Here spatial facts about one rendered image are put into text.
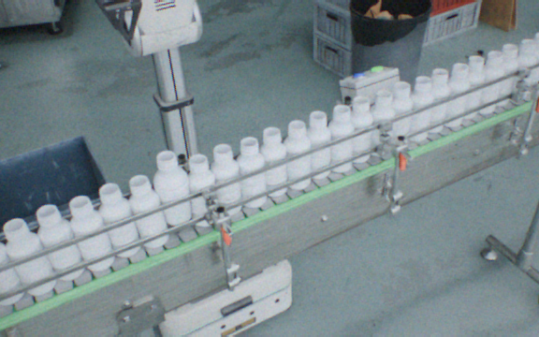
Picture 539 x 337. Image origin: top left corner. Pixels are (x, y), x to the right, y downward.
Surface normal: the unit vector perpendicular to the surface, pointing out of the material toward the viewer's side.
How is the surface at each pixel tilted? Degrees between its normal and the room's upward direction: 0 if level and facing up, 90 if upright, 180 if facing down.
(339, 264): 0
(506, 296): 0
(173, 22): 90
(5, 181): 90
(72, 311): 90
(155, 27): 90
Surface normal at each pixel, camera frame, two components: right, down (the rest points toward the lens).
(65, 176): 0.48, 0.53
